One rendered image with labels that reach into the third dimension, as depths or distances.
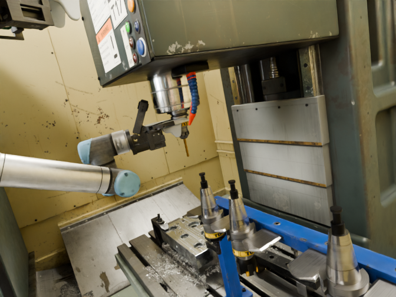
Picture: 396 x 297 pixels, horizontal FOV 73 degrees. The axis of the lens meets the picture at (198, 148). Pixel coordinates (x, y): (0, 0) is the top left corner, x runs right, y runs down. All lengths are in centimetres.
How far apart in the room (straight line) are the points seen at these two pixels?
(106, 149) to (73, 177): 18
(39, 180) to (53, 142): 110
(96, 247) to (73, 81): 101
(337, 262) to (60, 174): 61
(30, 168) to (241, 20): 60
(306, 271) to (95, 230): 155
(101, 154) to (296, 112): 73
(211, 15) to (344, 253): 51
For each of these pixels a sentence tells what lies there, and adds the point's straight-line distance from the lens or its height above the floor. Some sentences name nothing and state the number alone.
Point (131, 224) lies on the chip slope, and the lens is 186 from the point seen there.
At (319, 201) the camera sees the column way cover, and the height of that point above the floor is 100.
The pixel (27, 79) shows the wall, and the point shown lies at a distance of 185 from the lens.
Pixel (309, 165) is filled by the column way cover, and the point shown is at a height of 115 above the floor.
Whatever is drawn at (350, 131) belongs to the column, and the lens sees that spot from 107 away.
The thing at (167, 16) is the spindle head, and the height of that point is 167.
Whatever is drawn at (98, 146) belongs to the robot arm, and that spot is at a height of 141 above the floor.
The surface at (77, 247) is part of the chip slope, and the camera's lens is 183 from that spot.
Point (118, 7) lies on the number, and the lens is 68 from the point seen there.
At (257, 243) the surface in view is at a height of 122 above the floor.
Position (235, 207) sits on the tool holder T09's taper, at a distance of 56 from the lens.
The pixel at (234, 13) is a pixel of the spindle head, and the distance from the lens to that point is 70.
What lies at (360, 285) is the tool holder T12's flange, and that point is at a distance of 46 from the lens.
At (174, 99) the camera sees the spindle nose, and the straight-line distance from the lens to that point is 86.
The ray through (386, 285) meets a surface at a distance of 48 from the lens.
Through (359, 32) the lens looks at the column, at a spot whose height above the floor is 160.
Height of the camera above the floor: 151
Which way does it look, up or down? 12 degrees down
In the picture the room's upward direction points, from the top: 12 degrees counter-clockwise
